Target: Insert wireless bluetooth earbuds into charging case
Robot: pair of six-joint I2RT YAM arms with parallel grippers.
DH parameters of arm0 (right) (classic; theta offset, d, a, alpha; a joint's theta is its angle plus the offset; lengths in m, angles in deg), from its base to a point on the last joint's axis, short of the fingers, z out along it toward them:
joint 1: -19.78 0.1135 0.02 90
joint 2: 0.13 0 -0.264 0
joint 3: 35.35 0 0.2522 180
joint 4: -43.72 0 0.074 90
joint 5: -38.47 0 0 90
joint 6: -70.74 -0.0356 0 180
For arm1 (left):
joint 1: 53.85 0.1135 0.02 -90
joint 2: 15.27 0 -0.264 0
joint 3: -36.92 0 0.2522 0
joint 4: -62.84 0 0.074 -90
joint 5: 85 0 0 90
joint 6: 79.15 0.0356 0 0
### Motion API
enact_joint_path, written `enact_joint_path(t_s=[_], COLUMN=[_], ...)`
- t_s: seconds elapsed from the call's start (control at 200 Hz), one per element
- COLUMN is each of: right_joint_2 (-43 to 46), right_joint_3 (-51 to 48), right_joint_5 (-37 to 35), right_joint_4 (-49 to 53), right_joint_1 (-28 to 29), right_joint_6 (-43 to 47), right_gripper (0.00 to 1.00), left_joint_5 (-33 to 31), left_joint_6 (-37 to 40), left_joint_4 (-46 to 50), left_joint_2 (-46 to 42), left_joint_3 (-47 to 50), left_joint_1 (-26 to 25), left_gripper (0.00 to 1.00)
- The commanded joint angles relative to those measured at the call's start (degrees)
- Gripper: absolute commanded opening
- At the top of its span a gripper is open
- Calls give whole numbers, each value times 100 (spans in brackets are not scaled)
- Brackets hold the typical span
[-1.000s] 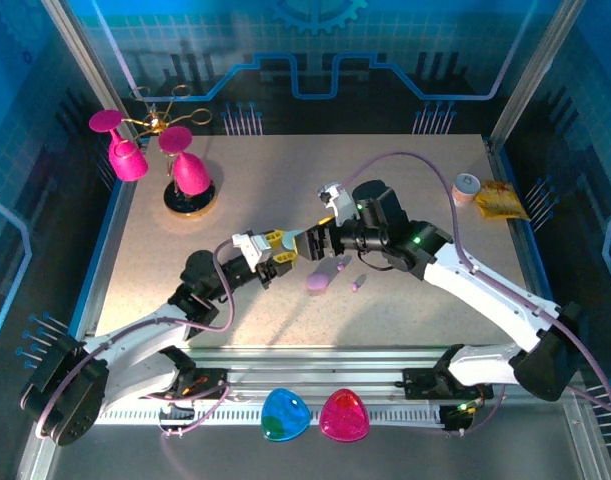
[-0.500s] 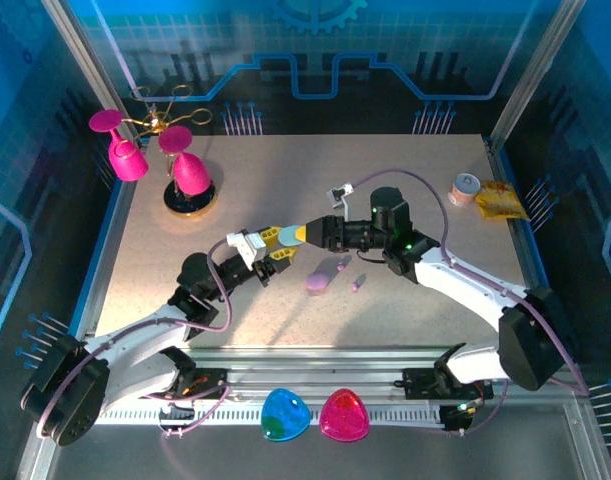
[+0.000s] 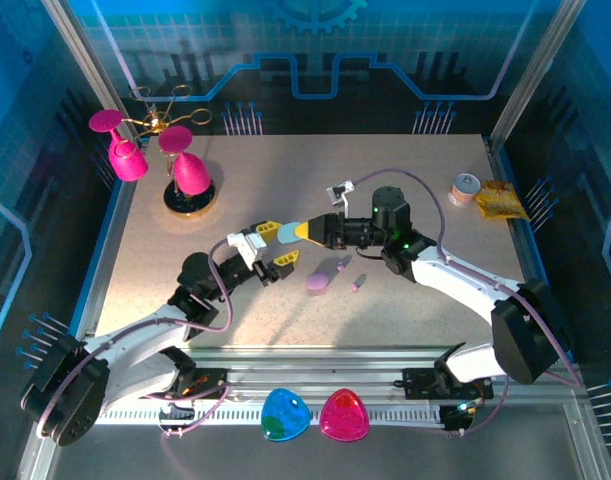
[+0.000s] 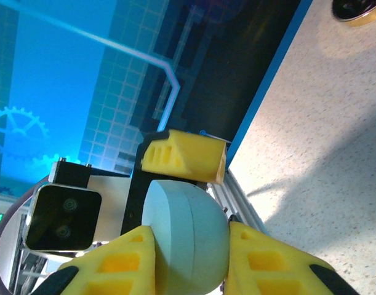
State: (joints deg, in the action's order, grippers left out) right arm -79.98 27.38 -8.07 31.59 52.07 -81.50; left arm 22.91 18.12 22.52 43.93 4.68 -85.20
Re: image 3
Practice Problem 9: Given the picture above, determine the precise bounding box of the aluminium frame post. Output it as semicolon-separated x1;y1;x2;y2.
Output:
39;0;139;144
489;0;586;146

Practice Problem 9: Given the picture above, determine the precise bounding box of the small pull-tab tin can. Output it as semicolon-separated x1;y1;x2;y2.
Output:
447;172;482;206

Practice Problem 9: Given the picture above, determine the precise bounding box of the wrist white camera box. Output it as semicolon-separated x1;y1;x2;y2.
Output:
325;180;356;212
226;230;266;266

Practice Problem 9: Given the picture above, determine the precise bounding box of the aluminium table rail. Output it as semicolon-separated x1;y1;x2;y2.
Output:
44;347;586;401

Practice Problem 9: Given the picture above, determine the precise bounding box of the yellow snack bag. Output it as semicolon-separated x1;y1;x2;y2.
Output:
474;178;532;221

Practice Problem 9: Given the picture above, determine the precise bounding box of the pink triangular plastic button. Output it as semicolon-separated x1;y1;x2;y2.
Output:
318;387;370;443

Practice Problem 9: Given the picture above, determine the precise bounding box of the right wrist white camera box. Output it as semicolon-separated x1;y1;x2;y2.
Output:
325;180;356;212

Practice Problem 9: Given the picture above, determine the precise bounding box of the pink wine glass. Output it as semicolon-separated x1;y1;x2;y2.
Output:
157;124;212;196
88;108;150;183

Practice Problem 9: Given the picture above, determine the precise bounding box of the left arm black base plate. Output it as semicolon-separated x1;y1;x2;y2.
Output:
172;367;231;401

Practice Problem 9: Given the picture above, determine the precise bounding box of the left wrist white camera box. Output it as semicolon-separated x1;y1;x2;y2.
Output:
226;230;266;266

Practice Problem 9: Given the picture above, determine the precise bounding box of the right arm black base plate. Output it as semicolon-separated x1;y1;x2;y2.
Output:
402;367;495;401

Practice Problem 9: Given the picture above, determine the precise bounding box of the white slotted cable duct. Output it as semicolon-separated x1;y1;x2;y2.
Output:
92;403;444;426

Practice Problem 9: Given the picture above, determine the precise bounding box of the small black circuit board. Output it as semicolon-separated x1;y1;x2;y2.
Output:
158;402;196;432
440;402;474;432

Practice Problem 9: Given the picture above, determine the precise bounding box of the light blue earbud case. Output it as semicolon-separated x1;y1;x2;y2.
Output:
277;221;306;247

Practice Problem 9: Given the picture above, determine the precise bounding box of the blue triangular container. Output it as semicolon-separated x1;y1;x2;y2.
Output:
260;387;312;443

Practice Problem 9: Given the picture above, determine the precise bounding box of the gold glass rack black base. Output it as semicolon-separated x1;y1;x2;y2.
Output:
128;84;219;218

